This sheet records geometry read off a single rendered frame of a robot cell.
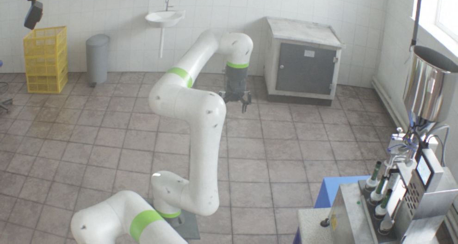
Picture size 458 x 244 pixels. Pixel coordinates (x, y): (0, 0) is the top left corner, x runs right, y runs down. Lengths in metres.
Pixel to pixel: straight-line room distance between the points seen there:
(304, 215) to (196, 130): 0.97
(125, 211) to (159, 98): 0.53
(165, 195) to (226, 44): 0.66
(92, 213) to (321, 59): 3.86
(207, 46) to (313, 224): 1.05
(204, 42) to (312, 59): 2.93
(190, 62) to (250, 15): 3.47
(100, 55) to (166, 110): 3.58
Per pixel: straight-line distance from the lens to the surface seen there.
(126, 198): 1.12
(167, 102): 1.47
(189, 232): 1.83
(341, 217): 1.99
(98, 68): 5.08
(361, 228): 1.84
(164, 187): 1.69
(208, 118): 1.43
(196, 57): 1.68
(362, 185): 2.07
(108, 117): 4.44
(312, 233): 2.15
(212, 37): 1.80
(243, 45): 1.77
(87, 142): 4.07
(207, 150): 1.51
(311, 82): 4.72
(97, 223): 1.07
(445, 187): 1.69
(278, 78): 4.65
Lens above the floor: 2.25
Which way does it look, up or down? 30 degrees down
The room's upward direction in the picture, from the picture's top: 6 degrees clockwise
